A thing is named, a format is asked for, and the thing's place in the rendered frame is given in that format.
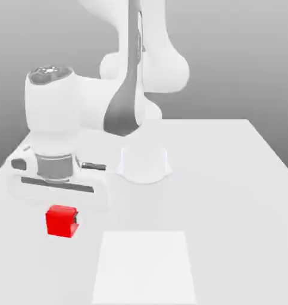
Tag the small red cube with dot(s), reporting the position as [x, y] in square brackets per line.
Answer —
[59, 221]

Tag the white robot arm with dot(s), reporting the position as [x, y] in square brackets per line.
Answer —
[53, 107]

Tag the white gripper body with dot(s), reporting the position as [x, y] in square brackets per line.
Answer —
[58, 193]

